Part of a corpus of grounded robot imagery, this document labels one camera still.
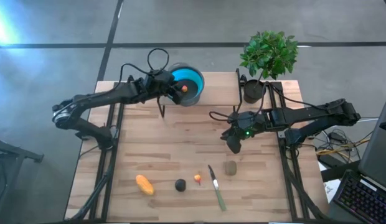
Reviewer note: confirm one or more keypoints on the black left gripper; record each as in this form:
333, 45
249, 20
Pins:
158, 84

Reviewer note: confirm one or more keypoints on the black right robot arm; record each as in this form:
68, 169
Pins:
308, 116

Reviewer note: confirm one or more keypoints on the green leafy small tree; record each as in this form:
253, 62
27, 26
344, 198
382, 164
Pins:
269, 53

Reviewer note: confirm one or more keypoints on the small pink yellow apple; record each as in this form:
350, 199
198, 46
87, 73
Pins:
184, 89

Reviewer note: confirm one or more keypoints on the brown green kiwi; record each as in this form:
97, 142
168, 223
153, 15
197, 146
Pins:
230, 168

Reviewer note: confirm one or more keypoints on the dark purple plum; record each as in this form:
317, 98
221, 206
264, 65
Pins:
180, 185

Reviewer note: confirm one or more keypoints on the grey laptop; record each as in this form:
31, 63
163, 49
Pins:
376, 155

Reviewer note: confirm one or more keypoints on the black plant pot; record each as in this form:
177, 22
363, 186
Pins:
252, 91

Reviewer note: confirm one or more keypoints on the black metal stand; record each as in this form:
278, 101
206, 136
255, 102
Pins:
15, 152

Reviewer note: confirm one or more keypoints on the white paper sheet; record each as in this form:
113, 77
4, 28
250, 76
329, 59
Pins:
331, 189

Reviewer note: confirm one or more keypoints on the black backlit keyboard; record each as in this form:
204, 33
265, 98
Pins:
358, 196

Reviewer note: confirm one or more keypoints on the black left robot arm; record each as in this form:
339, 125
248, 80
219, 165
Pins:
96, 98

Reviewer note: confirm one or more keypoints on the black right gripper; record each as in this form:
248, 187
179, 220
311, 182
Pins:
249, 124

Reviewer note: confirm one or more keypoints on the long orange yellow fruit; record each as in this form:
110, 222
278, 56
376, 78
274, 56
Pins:
144, 185

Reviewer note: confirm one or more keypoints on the teal bowl with grey rim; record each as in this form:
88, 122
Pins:
194, 77

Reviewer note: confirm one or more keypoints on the black power adapter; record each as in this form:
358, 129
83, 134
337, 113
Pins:
336, 136

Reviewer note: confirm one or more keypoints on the black aluminium frame rails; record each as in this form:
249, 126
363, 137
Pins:
282, 174
119, 124

